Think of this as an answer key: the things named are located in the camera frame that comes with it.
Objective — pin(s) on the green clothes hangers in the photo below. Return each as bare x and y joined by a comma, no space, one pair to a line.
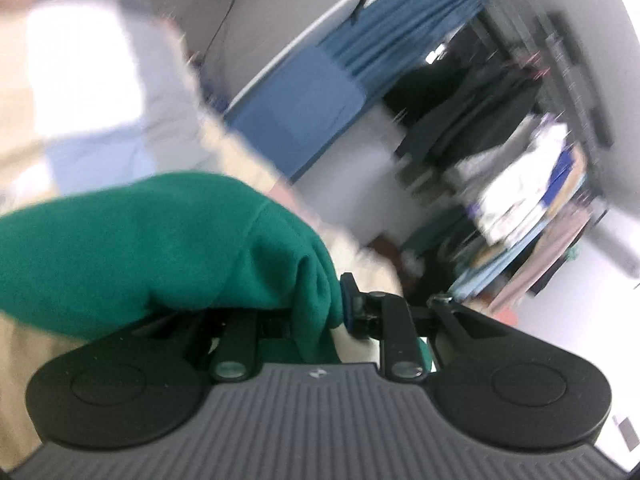
575,254

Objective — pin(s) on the light blue hanging garment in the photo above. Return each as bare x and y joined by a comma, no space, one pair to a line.
480,275

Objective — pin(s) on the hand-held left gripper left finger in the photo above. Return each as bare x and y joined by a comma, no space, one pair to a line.
240,335

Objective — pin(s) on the tan hanging coat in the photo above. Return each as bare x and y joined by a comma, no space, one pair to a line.
577,170

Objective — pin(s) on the dark cloth pile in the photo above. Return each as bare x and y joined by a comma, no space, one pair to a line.
425,285

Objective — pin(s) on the brown wooden nightstand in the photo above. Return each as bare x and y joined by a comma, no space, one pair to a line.
387,250

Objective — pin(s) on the striped hanging garment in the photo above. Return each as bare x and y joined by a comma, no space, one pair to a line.
420,180

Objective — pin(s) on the black hanging coat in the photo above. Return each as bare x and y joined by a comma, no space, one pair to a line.
450,120

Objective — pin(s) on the green hoodie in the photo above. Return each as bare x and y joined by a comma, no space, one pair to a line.
150,240

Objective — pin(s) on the pink hanging garment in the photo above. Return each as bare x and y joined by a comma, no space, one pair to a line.
550,250

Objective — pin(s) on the white air conditioner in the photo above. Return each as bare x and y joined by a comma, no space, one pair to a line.
617,245

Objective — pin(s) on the blue folding mattress pad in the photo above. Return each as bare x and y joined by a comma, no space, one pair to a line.
295,110

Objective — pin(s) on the grey wooden cabinet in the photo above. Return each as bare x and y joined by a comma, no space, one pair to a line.
280,10

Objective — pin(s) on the black frame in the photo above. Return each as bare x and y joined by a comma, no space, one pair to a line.
595,115

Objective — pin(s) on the white puffer jacket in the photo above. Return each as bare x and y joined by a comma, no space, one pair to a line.
515,185

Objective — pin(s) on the pale grey cloth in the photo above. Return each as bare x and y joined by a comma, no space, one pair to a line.
412,261

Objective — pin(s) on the dark teal hanging garment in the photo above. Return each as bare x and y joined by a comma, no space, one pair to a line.
435,240

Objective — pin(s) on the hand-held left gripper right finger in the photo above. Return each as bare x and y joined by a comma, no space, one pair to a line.
350,310

